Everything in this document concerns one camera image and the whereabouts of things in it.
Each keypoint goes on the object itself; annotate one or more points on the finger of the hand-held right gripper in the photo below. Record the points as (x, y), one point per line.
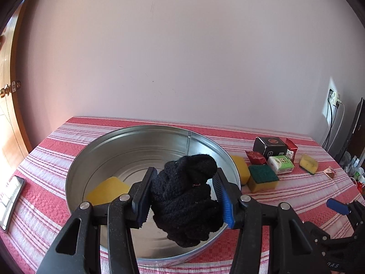
(338, 205)

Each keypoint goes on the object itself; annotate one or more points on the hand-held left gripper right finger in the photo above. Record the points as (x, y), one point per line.
(225, 202)

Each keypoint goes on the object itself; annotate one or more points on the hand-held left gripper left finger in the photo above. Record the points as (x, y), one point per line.
(147, 197)

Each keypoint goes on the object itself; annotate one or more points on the black knitted cloth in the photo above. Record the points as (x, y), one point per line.
(182, 199)

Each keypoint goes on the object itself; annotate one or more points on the round metal basin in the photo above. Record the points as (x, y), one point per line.
(128, 154)

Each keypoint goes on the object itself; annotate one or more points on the white and green tissue pack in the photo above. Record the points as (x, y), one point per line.
(281, 165)

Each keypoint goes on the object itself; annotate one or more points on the tall red snack packet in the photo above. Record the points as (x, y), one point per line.
(291, 148)

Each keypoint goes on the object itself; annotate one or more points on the desktop with red striped cloth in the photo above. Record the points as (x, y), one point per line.
(57, 148)

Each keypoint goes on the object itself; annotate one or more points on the small brown tea packet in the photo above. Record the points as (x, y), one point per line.
(330, 173)

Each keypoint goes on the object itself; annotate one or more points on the plain yellow sponge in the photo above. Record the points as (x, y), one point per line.
(108, 189)
(239, 169)

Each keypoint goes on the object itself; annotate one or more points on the assorted small bottles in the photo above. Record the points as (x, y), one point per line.
(355, 168)

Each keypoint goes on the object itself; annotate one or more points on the yellow sponge with green scourer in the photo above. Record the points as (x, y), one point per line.
(262, 177)

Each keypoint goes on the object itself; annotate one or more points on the curved yellow and green sponge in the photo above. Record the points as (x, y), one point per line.
(308, 164)

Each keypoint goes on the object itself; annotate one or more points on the small crumpled red packet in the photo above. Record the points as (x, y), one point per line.
(255, 157)

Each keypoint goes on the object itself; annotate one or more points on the black box with gold print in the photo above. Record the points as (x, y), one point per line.
(271, 147)

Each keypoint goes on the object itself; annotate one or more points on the black monitor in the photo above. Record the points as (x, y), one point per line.
(358, 125)

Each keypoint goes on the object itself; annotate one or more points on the black smartphone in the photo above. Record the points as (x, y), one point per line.
(11, 199)

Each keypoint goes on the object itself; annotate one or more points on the wooden door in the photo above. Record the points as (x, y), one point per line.
(11, 120)

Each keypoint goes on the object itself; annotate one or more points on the white wall socket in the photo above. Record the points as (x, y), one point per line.
(334, 96)

